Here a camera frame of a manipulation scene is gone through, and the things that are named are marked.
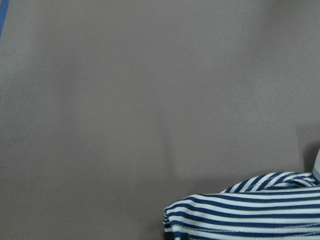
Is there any navy white striped polo shirt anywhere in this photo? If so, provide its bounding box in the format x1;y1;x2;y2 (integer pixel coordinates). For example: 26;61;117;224
163;159;320;240

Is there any brown table mat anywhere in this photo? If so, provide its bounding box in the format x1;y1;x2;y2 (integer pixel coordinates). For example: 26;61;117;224
0;0;320;240

